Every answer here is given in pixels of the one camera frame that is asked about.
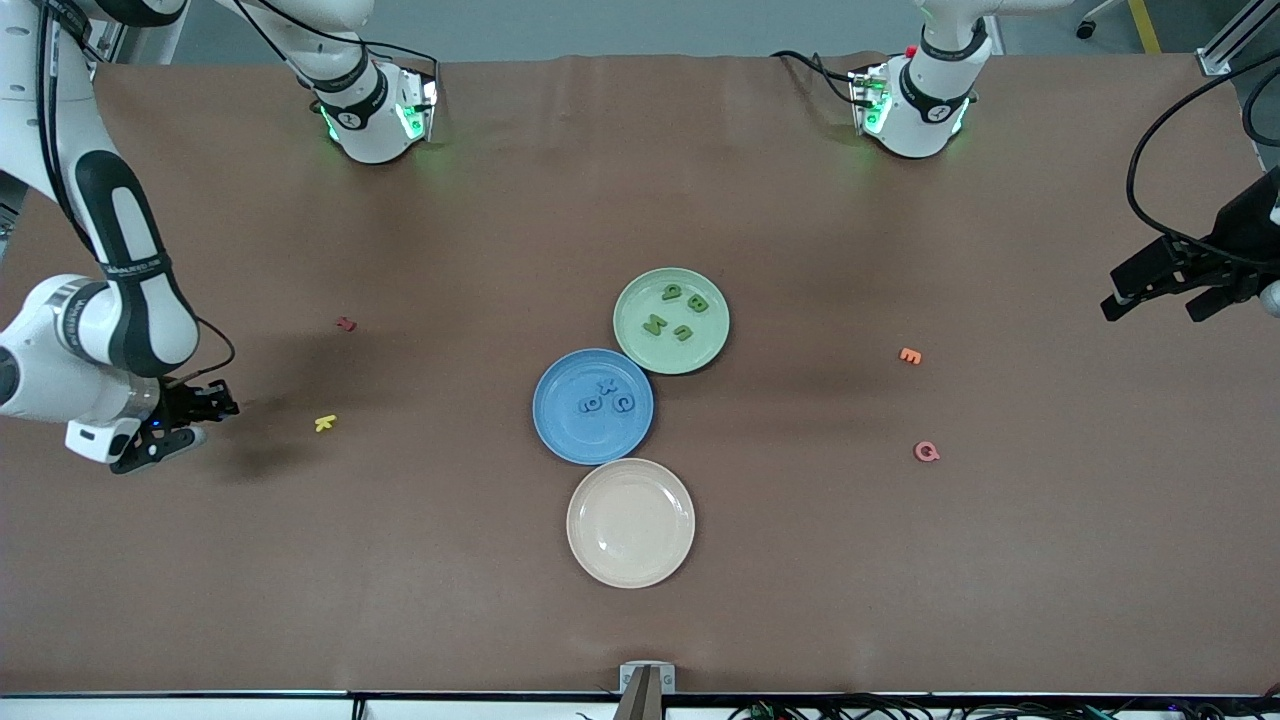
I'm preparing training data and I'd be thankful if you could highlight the metal table edge bracket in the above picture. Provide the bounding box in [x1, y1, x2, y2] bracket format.
[619, 662, 677, 720]

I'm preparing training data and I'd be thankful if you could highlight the black base cable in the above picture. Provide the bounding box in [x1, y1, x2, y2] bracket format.
[235, 0, 441, 111]
[770, 48, 863, 107]

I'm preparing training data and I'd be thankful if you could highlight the aluminium frame profile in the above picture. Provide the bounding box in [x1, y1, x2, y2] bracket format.
[1196, 0, 1280, 77]

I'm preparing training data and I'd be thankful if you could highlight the black left base cable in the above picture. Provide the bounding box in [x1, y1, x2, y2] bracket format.
[770, 48, 863, 107]

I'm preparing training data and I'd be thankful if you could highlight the blue round plate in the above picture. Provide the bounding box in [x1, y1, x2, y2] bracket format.
[532, 348, 655, 467]

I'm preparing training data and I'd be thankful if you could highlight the beige round plate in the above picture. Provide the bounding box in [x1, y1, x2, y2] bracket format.
[566, 458, 697, 590]

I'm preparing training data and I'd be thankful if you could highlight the black right base cable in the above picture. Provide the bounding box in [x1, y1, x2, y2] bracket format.
[235, 0, 441, 111]

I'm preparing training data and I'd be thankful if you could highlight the green round plate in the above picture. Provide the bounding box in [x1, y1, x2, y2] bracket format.
[612, 267, 731, 377]

